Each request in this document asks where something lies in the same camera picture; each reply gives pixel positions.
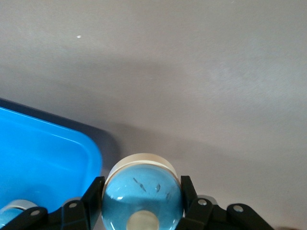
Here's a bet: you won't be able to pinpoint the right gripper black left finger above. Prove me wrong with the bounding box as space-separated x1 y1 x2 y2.
1 176 106 230

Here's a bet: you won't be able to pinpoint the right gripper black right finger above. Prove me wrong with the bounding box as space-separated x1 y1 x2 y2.
176 176 274 230

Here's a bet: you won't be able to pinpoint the blue call bell black scratches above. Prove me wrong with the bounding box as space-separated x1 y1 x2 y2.
101 153 185 230

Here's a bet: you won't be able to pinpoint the blue plastic tray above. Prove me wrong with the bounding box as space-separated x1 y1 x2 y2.
0 97 118 214

